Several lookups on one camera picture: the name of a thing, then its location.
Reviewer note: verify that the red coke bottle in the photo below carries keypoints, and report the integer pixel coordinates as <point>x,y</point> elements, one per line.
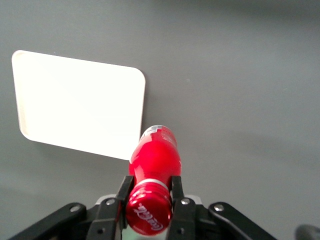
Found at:
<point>155,160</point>

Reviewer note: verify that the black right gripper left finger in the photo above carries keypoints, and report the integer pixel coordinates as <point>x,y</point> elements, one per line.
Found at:
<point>107,217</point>

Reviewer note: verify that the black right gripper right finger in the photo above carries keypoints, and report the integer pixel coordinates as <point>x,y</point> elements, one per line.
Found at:
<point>183,220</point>

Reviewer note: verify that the beige plastic tray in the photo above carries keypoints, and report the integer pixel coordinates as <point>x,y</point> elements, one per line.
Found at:
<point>75,100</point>

